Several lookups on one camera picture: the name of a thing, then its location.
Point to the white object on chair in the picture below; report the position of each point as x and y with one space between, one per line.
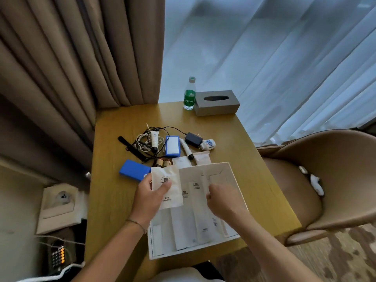
317 185

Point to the white square paper packet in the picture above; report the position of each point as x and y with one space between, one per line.
173 185

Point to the short white black-capped tube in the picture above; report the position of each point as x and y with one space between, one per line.
154 139

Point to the black charger adapter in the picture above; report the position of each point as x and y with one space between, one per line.
193 140

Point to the narrow white paper packet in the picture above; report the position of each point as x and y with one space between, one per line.
156 240

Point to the black telephone with lit buttons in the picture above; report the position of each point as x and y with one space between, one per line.
57 256

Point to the thin white stick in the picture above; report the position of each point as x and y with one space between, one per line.
148 127

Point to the wide white paper packet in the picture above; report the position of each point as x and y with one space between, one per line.
183 229

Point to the person's right forearm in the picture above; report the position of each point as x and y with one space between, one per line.
273 255

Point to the white packet with dark print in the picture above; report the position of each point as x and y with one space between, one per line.
219 226

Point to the person's right hand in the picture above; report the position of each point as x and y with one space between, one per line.
227 204

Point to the person's white clothing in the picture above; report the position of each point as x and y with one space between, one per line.
182 274

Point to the brown heavy curtain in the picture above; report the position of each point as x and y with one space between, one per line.
73 55

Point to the long white black-capped tube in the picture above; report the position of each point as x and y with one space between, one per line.
186 149

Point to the person's right fingers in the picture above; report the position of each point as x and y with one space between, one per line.
211 196

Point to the grey tissue box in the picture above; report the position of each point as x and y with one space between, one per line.
216 105

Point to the small brown bottles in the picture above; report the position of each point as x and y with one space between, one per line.
163 163

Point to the small white blue-patterned bottle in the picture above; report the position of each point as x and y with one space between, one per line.
209 144

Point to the small white flat packet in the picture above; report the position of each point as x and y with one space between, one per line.
181 162

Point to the person's left hand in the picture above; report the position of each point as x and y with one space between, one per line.
144 202

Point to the green label water bottle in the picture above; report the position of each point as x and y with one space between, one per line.
189 96

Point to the person's left thumb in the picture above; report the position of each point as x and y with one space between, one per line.
162 189

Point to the pale pink flat packet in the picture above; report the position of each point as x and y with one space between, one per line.
202 157

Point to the long white paper packet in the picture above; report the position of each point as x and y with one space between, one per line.
199 214

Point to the plain blue box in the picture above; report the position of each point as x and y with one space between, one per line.
133 170

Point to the white wall socket panel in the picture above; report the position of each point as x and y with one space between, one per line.
58 208

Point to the person's left forearm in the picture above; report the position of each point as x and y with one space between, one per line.
113 255

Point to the white sheer curtain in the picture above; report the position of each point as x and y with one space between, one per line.
279 55

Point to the beige upholstered chair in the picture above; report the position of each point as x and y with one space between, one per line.
332 173

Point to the white shallow tray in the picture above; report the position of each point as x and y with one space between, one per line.
191 173

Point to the blue box with white label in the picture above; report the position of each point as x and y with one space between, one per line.
173 146

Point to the black comb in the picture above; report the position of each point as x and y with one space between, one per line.
132 149

